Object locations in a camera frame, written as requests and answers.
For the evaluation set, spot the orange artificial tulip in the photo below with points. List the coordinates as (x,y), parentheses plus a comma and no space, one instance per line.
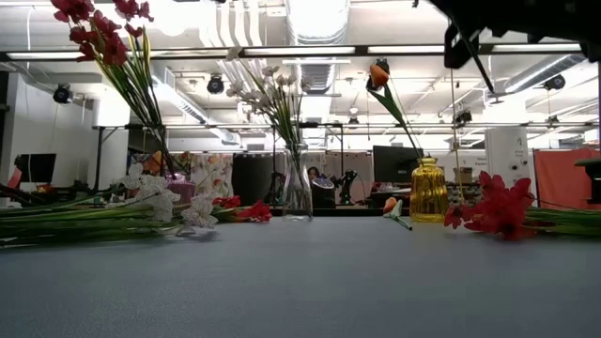
(378,75)
(389,205)

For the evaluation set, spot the red artificial flower bunch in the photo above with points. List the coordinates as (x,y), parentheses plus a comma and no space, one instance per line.
(105,42)
(256,212)
(497,206)

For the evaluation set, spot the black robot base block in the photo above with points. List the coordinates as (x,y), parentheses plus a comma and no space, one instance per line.
(591,183)

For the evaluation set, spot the background black robot arm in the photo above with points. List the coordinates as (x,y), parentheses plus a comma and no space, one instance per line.
(348,180)

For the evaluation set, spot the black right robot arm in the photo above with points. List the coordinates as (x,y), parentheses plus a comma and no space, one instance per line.
(526,19)

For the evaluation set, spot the yellow glass vase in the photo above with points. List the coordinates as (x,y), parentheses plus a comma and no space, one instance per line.
(429,192)

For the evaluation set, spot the clear glass vase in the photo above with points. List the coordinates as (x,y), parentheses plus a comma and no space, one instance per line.
(297,206)

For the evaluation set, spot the purple glass vase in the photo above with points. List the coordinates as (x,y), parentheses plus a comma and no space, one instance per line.
(184,190)

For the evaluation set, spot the white strip light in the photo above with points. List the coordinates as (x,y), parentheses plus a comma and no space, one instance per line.
(404,49)
(28,55)
(345,49)
(540,47)

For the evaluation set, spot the black overhead truss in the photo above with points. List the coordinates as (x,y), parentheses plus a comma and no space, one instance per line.
(361,49)

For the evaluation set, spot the white pillar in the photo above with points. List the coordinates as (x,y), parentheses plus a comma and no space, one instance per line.
(507,150)

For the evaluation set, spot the cardboard box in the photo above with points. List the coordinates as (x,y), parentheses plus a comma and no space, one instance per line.
(463,175)

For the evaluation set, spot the large black monitor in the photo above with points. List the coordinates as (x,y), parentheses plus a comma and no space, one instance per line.
(394,164)

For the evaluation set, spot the orange partition panel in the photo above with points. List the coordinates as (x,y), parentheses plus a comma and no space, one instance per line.
(563,178)

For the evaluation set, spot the person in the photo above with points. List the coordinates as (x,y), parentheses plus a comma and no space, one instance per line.
(313,174)

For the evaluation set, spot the black cylinder speaker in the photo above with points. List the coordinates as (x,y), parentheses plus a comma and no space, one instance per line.
(324,195)

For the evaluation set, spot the black partition panel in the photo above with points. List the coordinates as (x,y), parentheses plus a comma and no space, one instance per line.
(251,178)

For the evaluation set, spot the floral patterned cloth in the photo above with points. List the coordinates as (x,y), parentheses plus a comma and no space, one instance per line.
(213,173)

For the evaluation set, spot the blue table mat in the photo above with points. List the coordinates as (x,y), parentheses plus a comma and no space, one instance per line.
(300,281)

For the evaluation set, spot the small black monitor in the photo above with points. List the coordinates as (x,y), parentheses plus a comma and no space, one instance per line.
(37,166)

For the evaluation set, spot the slim silver air duct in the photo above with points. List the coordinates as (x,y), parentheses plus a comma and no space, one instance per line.
(540,72)

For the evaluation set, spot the wide silver air duct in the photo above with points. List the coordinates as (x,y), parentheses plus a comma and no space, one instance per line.
(328,19)

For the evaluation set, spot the white air duct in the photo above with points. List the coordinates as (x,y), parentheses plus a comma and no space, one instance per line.
(188,109)

